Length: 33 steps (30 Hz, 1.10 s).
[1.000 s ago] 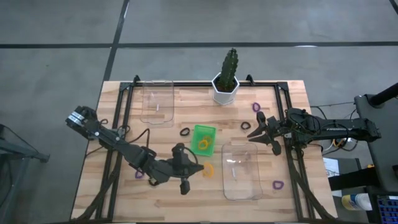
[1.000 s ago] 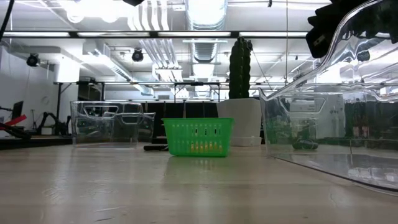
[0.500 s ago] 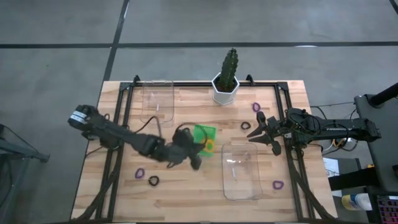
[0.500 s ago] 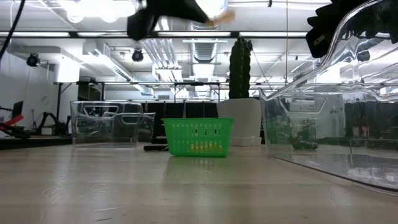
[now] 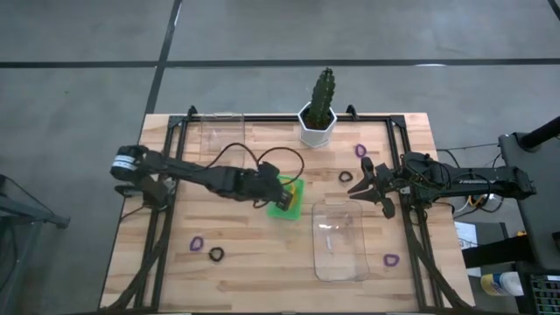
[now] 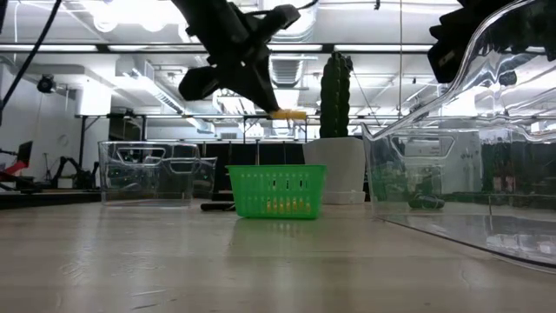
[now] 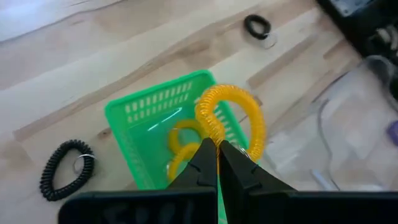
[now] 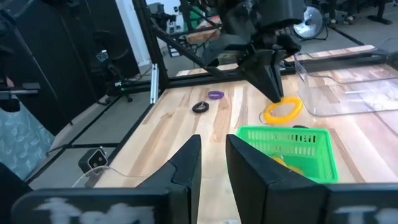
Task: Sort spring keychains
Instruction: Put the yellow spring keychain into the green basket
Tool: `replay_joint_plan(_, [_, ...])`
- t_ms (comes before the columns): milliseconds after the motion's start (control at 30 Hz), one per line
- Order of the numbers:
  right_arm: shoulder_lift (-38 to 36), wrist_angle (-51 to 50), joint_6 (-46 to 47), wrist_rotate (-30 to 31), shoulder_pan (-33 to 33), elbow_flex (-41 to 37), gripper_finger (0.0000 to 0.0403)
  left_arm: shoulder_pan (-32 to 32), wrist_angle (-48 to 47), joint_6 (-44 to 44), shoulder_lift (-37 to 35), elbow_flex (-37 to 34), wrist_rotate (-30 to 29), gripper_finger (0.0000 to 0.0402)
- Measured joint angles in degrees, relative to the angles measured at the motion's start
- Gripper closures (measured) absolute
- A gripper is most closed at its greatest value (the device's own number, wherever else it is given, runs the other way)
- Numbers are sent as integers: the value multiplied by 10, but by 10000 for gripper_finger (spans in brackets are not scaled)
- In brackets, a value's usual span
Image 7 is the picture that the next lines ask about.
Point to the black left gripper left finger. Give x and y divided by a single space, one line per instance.
202 174

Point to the clear plastic bin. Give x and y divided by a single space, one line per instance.
357 140

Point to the green plastic basket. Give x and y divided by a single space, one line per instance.
140 130

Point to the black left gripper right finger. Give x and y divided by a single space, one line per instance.
239 177

